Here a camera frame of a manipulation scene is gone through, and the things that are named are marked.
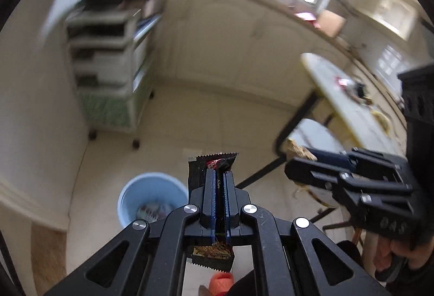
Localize black plastic bag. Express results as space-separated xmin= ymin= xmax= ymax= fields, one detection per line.
xmin=354 ymin=82 xmax=366 ymax=98

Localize dark chocolate bar wrapper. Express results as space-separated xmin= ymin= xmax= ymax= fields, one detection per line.
xmin=188 ymin=153 xmax=240 ymax=272

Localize person right hand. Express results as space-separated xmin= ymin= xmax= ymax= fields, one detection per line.
xmin=373 ymin=237 xmax=433 ymax=272

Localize round white marble table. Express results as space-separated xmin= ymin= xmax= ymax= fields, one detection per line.
xmin=237 ymin=52 xmax=403 ymax=225

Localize small red white wrapper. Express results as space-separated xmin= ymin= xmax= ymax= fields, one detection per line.
xmin=336 ymin=77 xmax=355 ymax=90

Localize orange slipper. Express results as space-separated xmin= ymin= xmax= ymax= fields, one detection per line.
xmin=208 ymin=272 xmax=235 ymax=296

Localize wooden cutting board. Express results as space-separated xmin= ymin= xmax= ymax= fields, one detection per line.
xmin=316 ymin=9 xmax=346 ymax=38

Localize red plastic basin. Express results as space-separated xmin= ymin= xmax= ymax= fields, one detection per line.
xmin=294 ymin=12 xmax=318 ymax=28

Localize cream upper cabinets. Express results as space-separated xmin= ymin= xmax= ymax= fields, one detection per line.
xmin=358 ymin=0 xmax=419 ymax=41

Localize cream cabinets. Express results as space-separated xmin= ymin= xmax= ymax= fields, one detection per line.
xmin=358 ymin=0 xmax=419 ymax=41
xmin=159 ymin=0 xmax=406 ymax=132

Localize cream lower cabinets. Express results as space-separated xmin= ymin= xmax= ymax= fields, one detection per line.
xmin=159 ymin=0 xmax=406 ymax=132

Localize white rolling storage cart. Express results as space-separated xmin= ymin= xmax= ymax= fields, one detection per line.
xmin=65 ymin=9 xmax=161 ymax=150

